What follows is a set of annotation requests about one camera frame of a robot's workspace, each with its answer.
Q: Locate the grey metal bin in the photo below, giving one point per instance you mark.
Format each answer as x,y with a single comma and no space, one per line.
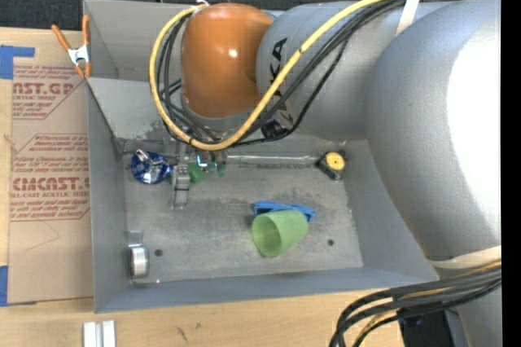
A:
228,231

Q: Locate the green plastic cup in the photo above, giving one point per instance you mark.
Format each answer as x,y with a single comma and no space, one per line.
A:
278,233

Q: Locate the black cylinder on white bracket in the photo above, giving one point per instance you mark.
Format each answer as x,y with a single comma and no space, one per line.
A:
272,129

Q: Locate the brown cardboard board red print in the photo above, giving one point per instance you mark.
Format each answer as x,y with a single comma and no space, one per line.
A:
49,239

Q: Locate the yellow and black tape measure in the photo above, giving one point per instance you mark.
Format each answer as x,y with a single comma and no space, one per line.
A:
334,163

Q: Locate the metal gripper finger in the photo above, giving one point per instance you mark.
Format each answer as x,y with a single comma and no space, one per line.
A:
181,186

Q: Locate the silver metal cylinder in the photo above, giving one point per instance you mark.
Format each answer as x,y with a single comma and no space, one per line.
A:
138,260

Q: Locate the blue shiny foil packet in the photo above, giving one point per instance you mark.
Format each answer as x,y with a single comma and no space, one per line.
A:
148,168

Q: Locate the blue flat plastic piece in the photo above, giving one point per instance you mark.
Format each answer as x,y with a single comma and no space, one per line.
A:
266,208

